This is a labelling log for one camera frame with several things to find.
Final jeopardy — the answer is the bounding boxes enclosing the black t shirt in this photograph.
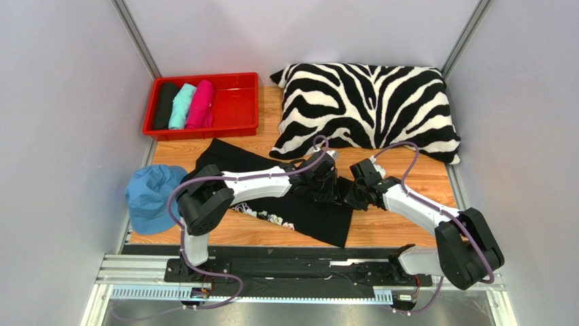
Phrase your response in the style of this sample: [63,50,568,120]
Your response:
[196,139,353,248]

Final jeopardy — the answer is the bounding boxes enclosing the blue bucket hat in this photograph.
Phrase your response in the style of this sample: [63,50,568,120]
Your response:
[125,164,188,235]

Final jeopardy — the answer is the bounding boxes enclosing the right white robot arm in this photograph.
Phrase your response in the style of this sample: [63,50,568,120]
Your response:
[344,159,505,290]

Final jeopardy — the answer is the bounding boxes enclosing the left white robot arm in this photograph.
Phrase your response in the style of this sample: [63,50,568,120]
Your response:
[167,150,338,266]

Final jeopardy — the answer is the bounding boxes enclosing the zebra print pillow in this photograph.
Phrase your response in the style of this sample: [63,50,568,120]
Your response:
[269,62,461,165]

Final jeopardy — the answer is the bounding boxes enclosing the red plastic bin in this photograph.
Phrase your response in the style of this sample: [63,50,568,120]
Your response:
[142,72,260,141]

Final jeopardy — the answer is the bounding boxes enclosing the rolled pink shirt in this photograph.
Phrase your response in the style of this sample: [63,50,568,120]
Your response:
[185,80,215,129]

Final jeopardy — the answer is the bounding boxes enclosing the rolled teal shirt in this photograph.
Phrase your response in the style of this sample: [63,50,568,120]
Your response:
[168,84,197,130]

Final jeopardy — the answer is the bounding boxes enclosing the rolled black shirt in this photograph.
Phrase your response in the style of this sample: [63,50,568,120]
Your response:
[152,82,180,130]

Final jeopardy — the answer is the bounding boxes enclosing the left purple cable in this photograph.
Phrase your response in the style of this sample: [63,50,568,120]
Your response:
[166,134,330,317]

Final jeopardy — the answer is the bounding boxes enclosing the purple cable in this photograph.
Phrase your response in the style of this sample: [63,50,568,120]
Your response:
[166,134,330,317]
[369,141,495,316]

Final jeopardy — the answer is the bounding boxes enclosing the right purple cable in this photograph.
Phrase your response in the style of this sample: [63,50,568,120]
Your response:
[369,141,495,316]

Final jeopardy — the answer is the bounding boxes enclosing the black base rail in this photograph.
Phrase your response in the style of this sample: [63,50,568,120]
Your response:
[162,244,435,305]

